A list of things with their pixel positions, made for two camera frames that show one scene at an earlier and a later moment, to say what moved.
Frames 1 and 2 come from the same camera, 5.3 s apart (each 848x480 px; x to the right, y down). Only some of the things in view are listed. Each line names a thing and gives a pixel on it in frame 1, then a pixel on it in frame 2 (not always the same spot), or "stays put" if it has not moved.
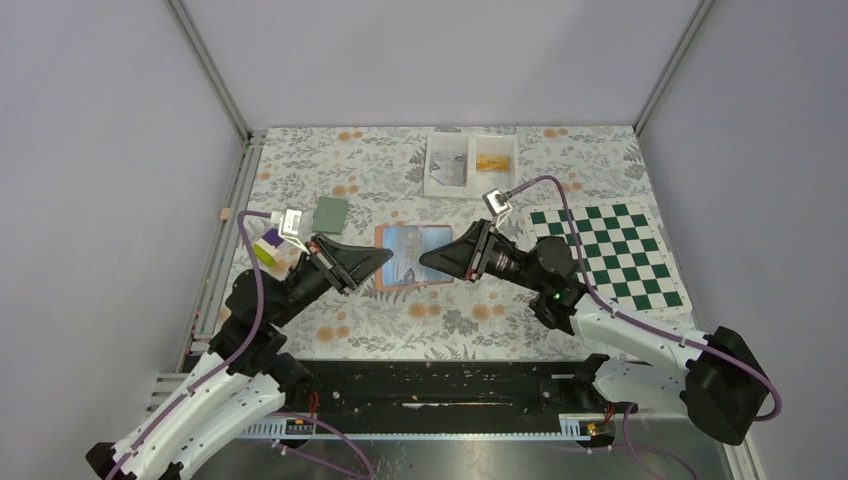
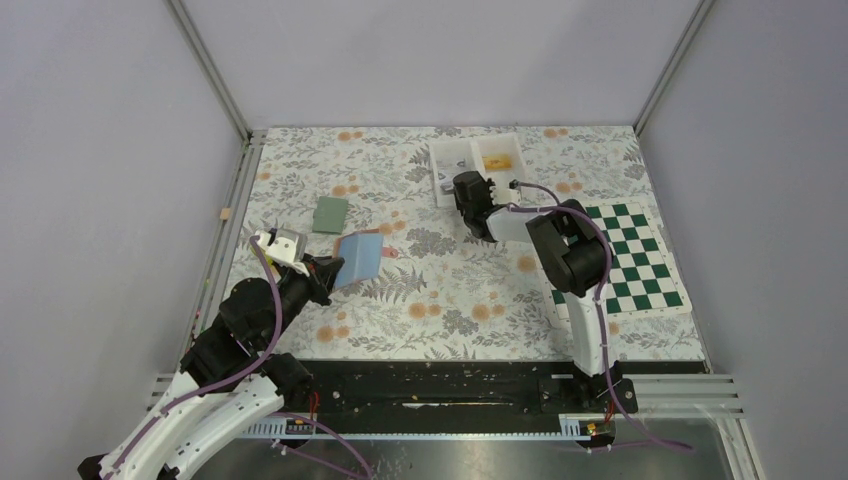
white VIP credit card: x=450 y=172 stays put
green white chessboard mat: x=625 y=259 stays put
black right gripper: x=468 y=257 → x=460 y=206
